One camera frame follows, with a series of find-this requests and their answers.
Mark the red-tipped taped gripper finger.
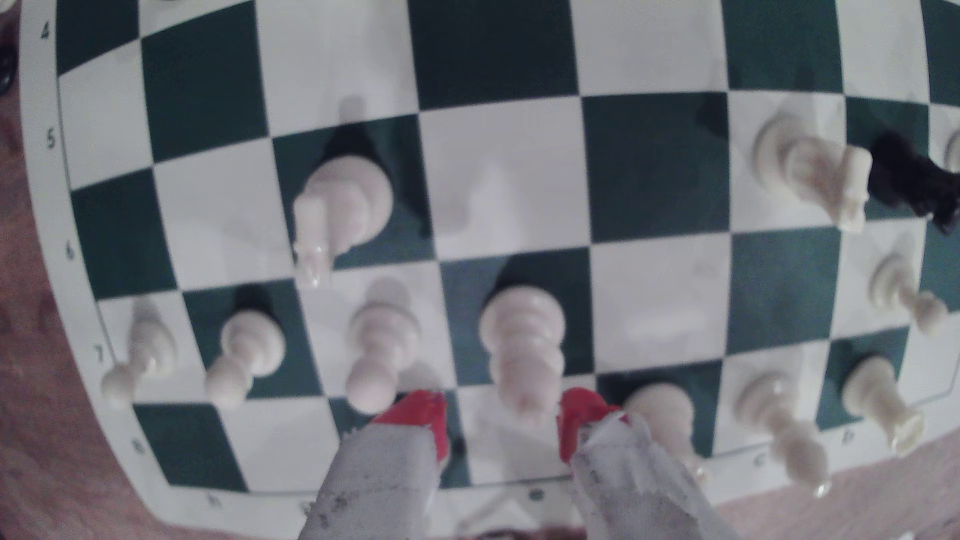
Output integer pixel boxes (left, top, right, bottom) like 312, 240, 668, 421
558, 387, 740, 540
298, 390, 451, 540

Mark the white chess bishop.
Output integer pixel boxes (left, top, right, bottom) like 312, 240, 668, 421
478, 285, 567, 423

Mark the tall white chess piece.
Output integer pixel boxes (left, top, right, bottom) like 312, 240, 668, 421
291, 155, 395, 290
735, 372, 832, 500

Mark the green and white chess board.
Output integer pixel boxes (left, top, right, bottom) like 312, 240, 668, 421
18, 0, 960, 540

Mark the black chess knight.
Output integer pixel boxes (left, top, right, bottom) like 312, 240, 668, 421
870, 131, 960, 234

